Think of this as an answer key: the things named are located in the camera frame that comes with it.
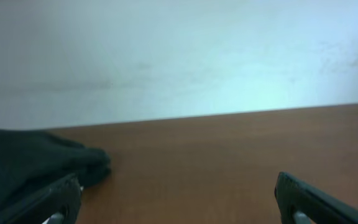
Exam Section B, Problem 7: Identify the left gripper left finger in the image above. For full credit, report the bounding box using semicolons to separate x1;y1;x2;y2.
0;174;81;224

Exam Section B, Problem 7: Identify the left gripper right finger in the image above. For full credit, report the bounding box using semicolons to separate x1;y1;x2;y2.
274;172;358;224

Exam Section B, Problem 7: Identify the black Nike t-shirt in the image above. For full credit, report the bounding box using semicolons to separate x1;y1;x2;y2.
0;129;111;208

